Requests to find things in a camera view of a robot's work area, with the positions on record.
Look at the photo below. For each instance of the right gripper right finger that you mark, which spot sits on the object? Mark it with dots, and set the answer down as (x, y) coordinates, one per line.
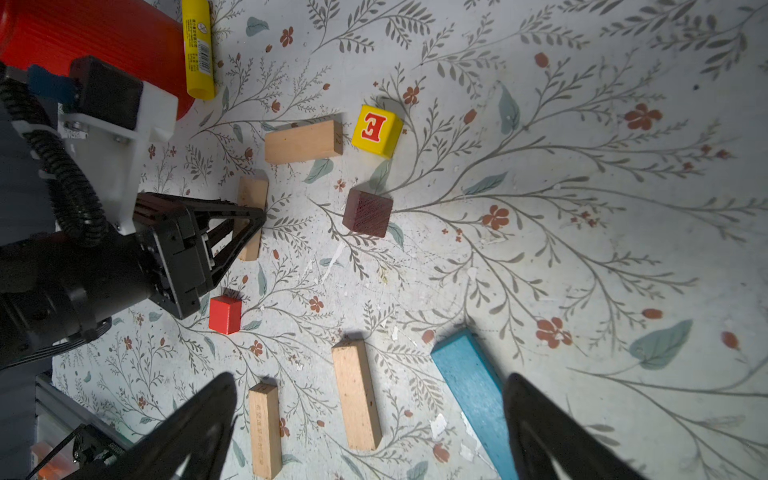
(541, 435)

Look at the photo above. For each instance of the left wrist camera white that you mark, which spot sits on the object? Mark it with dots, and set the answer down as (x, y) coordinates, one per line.
(108, 119)

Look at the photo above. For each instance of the wood block plank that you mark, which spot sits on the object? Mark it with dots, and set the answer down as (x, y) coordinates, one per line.
(252, 192)
(356, 393)
(266, 451)
(305, 143)

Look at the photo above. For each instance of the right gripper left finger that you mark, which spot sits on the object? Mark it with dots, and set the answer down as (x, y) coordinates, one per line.
(196, 437)

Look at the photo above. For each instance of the dark brown cube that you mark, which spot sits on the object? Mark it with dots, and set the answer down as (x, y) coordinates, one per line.
(367, 213)

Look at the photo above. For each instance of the red pencil cup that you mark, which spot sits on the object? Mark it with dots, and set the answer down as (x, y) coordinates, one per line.
(133, 36)

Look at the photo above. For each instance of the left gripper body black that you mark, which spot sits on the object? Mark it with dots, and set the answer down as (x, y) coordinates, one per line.
(172, 230)

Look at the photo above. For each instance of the red cube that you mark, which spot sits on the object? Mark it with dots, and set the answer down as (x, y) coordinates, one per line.
(225, 314)

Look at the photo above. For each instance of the teal block plank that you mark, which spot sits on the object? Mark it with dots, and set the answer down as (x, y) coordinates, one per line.
(477, 388)

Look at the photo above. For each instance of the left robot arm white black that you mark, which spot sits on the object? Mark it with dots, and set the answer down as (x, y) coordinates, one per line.
(115, 245)

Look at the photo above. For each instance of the yellow letter cube E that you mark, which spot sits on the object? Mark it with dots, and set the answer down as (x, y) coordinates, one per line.
(377, 131)

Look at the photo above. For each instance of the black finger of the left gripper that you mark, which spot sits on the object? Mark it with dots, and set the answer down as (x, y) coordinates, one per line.
(221, 230)

